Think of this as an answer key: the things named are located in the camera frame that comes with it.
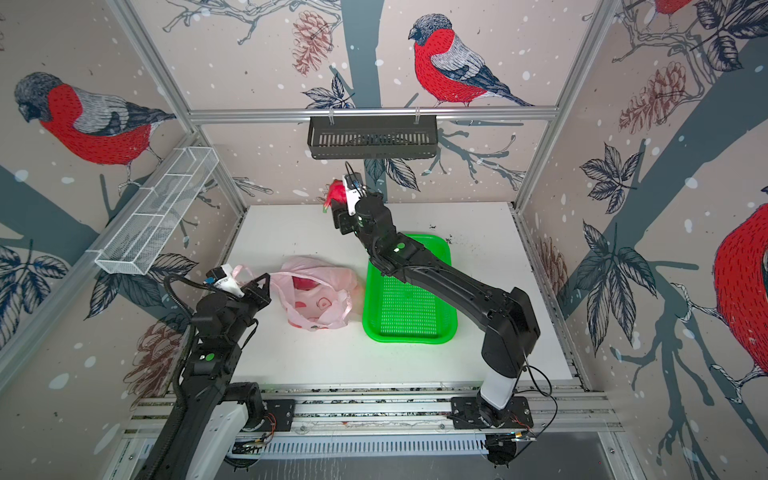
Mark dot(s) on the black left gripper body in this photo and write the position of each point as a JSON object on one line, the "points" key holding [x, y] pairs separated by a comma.
{"points": [[244, 310]]}

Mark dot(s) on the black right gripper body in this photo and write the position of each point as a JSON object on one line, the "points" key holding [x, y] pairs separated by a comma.
{"points": [[355, 225]]}

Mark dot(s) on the red dragon fruit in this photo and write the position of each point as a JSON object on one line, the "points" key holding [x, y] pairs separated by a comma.
{"points": [[336, 196]]}

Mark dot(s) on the pink plastic fruit bag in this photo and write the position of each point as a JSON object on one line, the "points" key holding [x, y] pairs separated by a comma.
{"points": [[316, 295]]}

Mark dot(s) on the green plastic basket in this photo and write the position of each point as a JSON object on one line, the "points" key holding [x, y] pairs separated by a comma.
{"points": [[397, 312]]}

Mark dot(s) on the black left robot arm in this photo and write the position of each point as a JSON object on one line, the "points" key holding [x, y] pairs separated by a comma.
{"points": [[200, 382]]}

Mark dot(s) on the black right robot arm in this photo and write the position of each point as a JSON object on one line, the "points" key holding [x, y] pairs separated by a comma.
{"points": [[507, 319]]}

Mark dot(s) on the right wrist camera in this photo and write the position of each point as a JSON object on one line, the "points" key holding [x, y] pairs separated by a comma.
{"points": [[354, 189]]}

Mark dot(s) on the black hanging wall basket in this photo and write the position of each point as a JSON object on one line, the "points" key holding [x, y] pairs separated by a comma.
{"points": [[373, 137]]}

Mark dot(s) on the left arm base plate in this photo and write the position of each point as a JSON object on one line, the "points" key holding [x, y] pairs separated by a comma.
{"points": [[278, 415]]}

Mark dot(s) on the white wire mesh shelf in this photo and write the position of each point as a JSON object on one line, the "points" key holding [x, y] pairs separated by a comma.
{"points": [[140, 239]]}

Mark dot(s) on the aluminium rail frame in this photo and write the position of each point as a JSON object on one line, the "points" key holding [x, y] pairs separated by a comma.
{"points": [[401, 422]]}

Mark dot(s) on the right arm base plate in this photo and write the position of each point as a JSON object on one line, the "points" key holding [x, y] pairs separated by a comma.
{"points": [[475, 413]]}

